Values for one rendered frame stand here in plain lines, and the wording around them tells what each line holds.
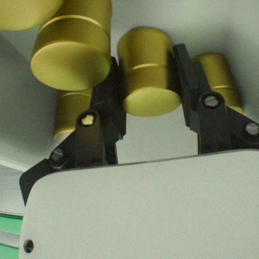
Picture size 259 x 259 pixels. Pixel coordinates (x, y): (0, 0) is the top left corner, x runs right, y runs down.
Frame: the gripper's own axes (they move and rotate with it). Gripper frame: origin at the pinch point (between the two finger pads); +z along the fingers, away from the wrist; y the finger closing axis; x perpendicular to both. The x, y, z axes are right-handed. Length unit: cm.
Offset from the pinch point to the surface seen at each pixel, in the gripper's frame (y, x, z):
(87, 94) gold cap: -5.0, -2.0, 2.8
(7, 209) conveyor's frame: -22.4, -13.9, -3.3
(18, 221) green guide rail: -21.8, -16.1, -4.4
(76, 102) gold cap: -5.6, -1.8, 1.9
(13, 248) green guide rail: -23.3, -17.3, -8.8
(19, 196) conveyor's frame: -20.0, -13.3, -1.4
